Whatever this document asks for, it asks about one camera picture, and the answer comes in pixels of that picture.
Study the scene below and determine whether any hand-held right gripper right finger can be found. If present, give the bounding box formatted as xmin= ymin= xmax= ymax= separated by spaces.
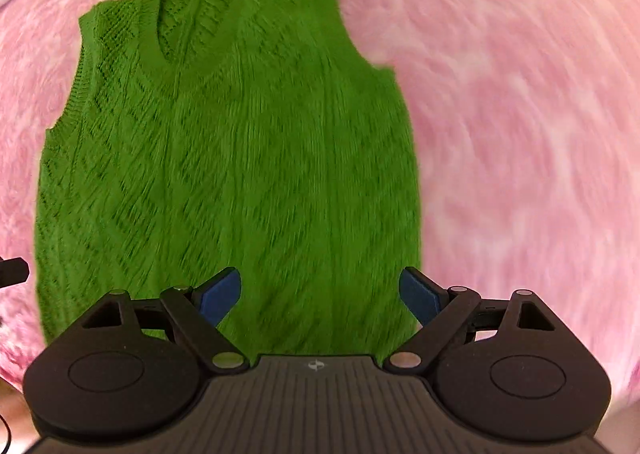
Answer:
xmin=382 ymin=266 xmax=569 ymax=375

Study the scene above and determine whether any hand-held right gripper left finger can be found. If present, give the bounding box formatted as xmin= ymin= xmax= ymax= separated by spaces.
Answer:
xmin=79 ymin=266 xmax=251 ymax=375

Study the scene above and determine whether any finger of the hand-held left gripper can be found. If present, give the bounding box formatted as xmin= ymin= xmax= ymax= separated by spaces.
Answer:
xmin=0 ymin=257 xmax=30 ymax=289

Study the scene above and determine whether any green knitted vest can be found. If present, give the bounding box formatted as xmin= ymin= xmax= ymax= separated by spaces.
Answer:
xmin=34 ymin=0 xmax=425 ymax=360

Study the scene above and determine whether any pink rose blanket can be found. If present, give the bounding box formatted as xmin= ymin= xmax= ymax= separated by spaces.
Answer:
xmin=0 ymin=0 xmax=640 ymax=400

